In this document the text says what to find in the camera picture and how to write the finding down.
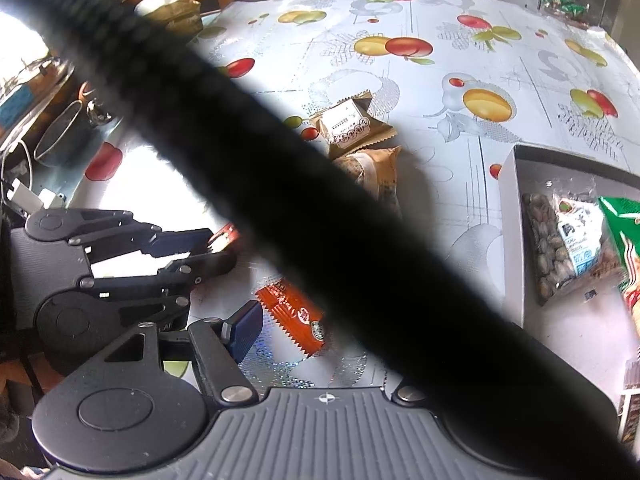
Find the fruit print tablecloth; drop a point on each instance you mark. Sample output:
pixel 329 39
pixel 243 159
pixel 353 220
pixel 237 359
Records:
pixel 425 120

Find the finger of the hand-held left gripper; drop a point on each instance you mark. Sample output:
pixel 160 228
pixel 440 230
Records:
pixel 175 266
pixel 180 241

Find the pile of green candies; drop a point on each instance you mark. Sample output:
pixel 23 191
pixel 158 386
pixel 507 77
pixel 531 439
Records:
pixel 565 2

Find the white charger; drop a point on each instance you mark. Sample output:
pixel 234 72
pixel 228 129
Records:
pixel 25 193

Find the brown round container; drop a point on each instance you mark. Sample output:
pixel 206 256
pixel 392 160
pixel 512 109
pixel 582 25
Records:
pixel 87 91

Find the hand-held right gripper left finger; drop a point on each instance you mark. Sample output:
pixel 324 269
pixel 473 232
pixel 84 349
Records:
pixel 245 330

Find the red snack bar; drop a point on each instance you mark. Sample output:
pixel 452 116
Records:
pixel 227 234

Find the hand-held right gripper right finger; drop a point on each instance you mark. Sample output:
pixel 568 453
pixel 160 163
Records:
pixel 407 394

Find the clear bag of nuts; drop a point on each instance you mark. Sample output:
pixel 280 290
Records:
pixel 545 240

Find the shiny metal pot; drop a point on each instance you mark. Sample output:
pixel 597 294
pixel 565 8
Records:
pixel 97 112

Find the beige snack packet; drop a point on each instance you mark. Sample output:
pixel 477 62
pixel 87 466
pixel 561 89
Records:
pixel 350 127

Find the green snack bag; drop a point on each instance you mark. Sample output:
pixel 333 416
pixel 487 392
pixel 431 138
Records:
pixel 625 240

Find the metal strainer bowl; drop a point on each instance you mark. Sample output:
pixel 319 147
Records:
pixel 60 145

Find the orange snack bar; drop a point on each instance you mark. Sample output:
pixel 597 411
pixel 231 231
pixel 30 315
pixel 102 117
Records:
pixel 295 315

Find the light blue box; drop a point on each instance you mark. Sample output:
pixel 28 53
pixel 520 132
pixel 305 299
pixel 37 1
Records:
pixel 15 105

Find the brown snack packet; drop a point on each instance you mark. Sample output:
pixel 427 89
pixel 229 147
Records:
pixel 375 170

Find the white cardboard box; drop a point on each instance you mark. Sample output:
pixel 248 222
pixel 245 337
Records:
pixel 575 320

